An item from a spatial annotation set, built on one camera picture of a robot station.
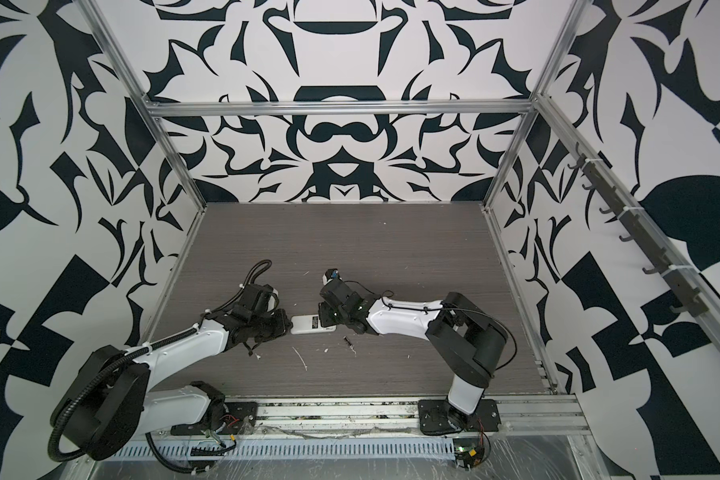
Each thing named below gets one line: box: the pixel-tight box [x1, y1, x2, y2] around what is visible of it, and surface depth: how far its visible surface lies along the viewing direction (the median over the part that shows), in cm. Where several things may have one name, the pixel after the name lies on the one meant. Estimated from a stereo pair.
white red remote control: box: [290, 314, 337, 335], surface depth 91 cm
